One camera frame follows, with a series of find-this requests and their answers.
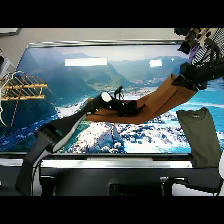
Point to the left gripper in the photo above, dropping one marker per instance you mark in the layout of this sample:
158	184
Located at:
126	108

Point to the brown garment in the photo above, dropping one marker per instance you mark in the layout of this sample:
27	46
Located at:
160	100

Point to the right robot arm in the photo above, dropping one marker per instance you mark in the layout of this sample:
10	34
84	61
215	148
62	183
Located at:
206	71

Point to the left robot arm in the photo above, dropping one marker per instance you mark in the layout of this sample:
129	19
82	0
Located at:
63	128

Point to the olive green T-shirt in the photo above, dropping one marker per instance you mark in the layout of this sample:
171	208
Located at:
200	136

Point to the striped garment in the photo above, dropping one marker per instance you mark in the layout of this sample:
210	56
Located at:
202	55

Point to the silver frame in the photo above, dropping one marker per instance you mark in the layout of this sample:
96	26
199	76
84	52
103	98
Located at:
116	163

